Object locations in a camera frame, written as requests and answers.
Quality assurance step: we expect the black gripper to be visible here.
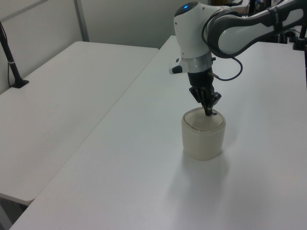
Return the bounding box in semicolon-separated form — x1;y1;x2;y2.
187;70;222;117

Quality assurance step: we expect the black stand clamp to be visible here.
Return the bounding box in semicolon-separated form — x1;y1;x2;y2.
292;23;307;51

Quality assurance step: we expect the white empty side table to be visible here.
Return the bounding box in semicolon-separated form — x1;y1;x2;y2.
0;41;160;202

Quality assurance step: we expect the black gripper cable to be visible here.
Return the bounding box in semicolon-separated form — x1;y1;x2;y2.
201;11;243;81

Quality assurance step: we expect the grey aluminium partition post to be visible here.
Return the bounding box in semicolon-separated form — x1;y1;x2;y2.
73;0;90;42

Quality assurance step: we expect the black camera pole with clamp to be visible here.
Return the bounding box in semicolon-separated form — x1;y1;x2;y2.
0;21;30;89

